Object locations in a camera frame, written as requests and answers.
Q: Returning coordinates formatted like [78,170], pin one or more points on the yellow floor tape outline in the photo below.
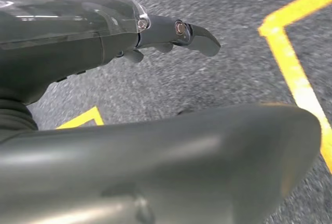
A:
[88,116]
[293,71]

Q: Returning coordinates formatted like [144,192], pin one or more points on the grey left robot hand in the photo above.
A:
[65,43]

